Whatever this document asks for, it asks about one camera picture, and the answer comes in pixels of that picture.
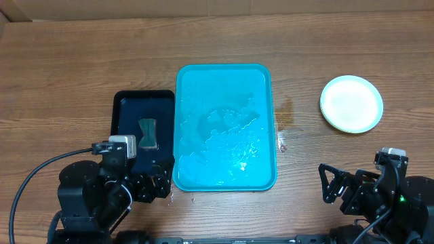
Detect teal plastic serving tray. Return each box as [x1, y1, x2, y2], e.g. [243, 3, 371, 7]
[173, 64, 277, 192]

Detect cardboard backdrop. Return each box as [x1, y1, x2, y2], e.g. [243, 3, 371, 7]
[1, 0, 433, 22]

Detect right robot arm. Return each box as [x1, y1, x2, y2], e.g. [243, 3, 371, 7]
[319, 147, 433, 243]

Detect light blue plate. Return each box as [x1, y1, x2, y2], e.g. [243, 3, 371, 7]
[319, 75, 384, 134]

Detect black plastic tray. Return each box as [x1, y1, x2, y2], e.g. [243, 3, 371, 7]
[111, 90, 175, 176]

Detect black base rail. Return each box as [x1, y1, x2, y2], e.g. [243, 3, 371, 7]
[111, 230, 340, 244]

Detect dark green sponge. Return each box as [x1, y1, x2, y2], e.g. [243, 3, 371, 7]
[138, 119, 157, 150]

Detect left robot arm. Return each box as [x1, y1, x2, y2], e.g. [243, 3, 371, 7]
[47, 141, 174, 244]

